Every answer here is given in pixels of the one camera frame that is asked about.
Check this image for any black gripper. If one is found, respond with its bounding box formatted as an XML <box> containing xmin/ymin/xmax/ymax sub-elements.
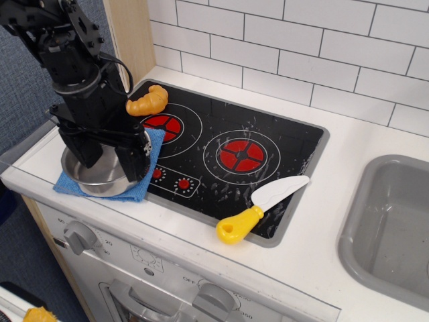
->
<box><xmin>50</xmin><ymin>82</ymin><xmax>149</xmax><ymax>182</ymax></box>

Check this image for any stainless steel pot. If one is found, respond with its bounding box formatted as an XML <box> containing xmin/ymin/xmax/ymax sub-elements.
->
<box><xmin>56</xmin><ymin>112</ymin><xmax>165</xmax><ymax>202</ymax></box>

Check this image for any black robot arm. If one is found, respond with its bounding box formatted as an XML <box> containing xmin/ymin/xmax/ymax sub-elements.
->
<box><xmin>1</xmin><ymin>1</ymin><xmax>150</xmax><ymax>182</ymax></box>

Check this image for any blue napkin cloth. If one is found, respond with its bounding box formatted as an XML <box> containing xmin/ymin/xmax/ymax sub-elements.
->
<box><xmin>54</xmin><ymin>128</ymin><xmax>166</xmax><ymax>203</ymax></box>

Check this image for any orange toy croissant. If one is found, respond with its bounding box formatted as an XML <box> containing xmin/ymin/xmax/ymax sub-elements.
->
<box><xmin>125</xmin><ymin>85</ymin><xmax>169</xmax><ymax>117</ymax></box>

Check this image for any grey left oven knob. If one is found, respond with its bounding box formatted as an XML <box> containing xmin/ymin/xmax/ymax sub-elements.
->
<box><xmin>64</xmin><ymin>221</ymin><xmax>97</xmax><ymax>255</ymax></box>

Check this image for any grey oven knob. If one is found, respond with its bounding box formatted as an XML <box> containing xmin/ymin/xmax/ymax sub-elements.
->
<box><xmin>64</xmin><ymin>221</ymin><xmax>97</xmax><ymax>255</ymax></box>
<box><xmin>192</xmin><ymin>283</ymin><xmax>235</xmax><ymax>320</ymax></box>

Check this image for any black toy stove top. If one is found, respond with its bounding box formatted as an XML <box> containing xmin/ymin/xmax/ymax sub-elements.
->
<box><xmin>60</xmin><ymin>78</ymin><xmax>330</xmax><ymax>249</ymax></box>

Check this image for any wooden side panel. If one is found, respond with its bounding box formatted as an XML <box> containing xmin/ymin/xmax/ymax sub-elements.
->
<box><xmin>103</xmin><ymin>0</ymin><xmax>156</xmax><ymax>84</ymax></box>

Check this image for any yellow white toy knife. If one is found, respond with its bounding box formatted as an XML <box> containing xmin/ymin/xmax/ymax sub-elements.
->
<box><xmin>216</xmin><ymin>175</ymin><xmax>310</xmax><ymax>245</ymax></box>

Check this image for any toy oven door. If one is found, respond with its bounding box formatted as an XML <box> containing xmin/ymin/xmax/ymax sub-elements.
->
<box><xmin>97</xmin><ymin>278</ymin><xmax>242</xmax><ymax>322</ymax></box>

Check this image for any yellow black object bottom left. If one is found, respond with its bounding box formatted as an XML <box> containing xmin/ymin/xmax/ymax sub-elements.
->
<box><xmin>0</xmin><ymin>305</ymin><xmax>58</xmax><ymax>322</ymax></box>

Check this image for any grey right oven knob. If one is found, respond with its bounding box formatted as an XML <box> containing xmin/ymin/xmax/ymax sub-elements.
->
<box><xmin>192</xmin><ymin>283</ymin><xmax>235</xmax><ymax>320</ymax></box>

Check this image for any grey sink basin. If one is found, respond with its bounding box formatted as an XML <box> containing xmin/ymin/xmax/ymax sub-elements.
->
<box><xmin>338</xmin><ymin>155</ymin><xmax>428</xmax><ymax>311</ymax></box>

